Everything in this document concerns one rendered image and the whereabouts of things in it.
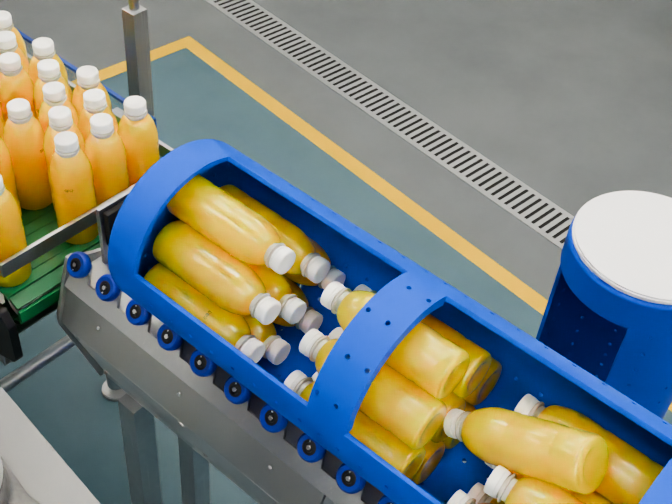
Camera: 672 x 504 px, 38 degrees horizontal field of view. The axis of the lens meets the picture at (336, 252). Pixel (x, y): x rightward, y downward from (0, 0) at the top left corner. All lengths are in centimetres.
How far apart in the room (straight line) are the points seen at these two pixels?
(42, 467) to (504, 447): 58
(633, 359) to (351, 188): 175
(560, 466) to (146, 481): 111
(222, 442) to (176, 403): 11
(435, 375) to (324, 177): 216
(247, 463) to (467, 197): 198
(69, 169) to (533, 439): 91
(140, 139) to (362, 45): 237
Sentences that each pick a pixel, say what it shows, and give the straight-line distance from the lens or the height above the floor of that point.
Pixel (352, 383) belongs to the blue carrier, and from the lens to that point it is 124.
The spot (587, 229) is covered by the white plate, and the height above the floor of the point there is 104.
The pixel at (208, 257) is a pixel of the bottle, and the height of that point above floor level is 115.
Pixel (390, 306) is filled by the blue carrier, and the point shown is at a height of 123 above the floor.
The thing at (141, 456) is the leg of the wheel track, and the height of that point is 48.
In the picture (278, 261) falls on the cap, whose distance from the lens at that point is 137.
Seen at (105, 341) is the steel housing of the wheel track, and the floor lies 86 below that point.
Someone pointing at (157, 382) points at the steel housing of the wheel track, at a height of 87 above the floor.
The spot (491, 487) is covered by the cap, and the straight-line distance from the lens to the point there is 125.
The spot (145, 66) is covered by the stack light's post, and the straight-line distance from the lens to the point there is 213.
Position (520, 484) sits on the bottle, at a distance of 124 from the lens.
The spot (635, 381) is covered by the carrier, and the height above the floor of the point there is 83.
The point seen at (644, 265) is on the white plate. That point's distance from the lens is 171.
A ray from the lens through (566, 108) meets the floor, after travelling 390.
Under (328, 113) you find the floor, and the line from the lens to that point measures 365.
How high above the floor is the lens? 215
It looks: 44 degrees down
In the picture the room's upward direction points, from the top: 6 degrees clockwise
